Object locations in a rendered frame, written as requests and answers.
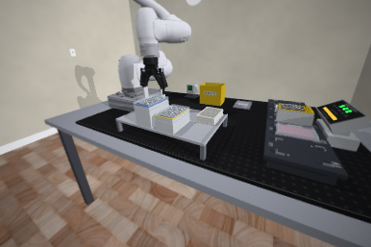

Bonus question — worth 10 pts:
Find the pink and pale blue well plate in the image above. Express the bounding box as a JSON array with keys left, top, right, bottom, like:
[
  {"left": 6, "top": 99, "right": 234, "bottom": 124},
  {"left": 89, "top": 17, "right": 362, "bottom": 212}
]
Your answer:
[{"left": 276, "top": 122, "right": 320, "bottom": 141}]

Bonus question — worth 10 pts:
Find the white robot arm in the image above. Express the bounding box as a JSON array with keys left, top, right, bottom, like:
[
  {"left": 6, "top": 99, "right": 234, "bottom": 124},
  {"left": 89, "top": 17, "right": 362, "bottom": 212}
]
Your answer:
[{"left": 116, "top": 0, "right": 191, "bottom": 98}]

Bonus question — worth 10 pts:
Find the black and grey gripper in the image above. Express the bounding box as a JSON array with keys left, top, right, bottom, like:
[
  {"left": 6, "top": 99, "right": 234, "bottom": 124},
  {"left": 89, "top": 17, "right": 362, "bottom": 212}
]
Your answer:
[{"left": 140, "top": 57, "right": 168, "bottom": 98}]

